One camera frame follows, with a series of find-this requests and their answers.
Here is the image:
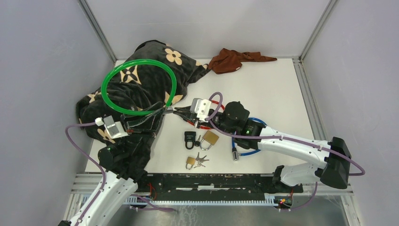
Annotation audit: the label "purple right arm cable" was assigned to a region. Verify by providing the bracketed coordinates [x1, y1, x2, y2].
[206, 92, 366, 211]

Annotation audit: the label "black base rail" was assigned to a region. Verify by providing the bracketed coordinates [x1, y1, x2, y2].
[137, 173, 303, 201]

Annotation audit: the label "small padlock keys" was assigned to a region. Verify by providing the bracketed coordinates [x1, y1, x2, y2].
[194, 153, 208, 168]

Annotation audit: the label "green cable lock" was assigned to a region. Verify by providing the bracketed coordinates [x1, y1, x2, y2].
[101, 59, 177, 116]

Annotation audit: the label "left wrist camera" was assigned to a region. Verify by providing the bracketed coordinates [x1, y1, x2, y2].
[103, 116, 128, 139]

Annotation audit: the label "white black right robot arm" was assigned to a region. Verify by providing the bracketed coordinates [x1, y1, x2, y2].
[174, 98, 351, 192]

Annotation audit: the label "red cable lock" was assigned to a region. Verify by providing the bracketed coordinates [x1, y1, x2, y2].
[192, 100, 225, 129]

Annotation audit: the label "brown crumpled cloth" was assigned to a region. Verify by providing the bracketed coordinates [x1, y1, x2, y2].
[208, 48, 278, 74]

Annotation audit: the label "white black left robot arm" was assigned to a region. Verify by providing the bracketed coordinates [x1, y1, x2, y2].
[59, 102, 173, 226]

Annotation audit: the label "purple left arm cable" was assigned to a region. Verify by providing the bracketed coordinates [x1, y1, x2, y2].
[64, 118, 108, 226]

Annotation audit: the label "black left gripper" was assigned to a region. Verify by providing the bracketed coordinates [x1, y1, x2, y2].
[120, 102, 166, 157]

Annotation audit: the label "black padlock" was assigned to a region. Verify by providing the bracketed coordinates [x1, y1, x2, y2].
[184, 131, 196, 150]

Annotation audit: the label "small brass padlock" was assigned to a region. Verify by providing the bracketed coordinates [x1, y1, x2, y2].
[185, 157, 196, 170]

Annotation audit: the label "black floral patterned blanket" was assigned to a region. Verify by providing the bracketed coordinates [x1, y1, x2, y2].
[76, 40, 210, 180]

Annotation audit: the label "blue cable lock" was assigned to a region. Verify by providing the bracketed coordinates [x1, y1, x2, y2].
[231, 117, 267, 161]

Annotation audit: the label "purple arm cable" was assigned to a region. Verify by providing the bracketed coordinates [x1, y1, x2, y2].
[206, 92, 366, 211]
[64, 118, 108, 226]

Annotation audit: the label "white slotted cable duct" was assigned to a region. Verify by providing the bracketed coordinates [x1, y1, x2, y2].
[121, 193, 278, 207]

